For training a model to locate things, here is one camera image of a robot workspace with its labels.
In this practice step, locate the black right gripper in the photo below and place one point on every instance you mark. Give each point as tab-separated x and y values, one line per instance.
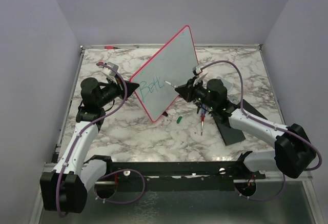
186	90

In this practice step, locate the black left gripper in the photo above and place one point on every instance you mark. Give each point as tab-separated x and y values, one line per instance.
130	87

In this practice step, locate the green whiteboard marker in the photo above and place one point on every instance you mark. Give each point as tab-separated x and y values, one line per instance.
170	84

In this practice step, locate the green marker cap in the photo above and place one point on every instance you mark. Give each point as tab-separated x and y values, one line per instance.
179	120

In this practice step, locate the pink framed whiteboard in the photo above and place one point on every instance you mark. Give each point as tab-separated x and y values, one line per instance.
173	62

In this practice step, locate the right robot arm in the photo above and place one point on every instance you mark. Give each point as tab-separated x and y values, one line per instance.
292	152

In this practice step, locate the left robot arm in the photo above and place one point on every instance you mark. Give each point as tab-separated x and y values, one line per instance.
65	188

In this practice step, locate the blue transparent screwdriver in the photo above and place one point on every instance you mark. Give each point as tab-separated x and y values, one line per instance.
203	114

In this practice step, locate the grey white router box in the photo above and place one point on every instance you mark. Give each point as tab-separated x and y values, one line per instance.
228	85

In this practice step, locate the silver open-end wrench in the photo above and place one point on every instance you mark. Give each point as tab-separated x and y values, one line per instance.
234	99

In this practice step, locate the black flat box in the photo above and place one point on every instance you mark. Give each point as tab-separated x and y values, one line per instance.
229	135

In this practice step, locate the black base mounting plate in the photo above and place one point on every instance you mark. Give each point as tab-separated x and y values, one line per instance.
174	176

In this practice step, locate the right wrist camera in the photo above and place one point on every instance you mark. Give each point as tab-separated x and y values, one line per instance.
198	74

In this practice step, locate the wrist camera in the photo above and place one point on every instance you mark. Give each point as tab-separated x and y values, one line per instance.
198	74
108	73

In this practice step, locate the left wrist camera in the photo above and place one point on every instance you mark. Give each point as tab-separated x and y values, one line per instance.
108	73

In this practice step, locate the red marker at wall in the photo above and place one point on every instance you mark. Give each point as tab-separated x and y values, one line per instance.
111	47

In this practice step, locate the black network switch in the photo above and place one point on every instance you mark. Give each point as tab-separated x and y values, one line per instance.
250	109

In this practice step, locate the aluminium frame rail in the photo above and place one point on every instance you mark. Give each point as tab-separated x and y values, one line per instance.
277	175

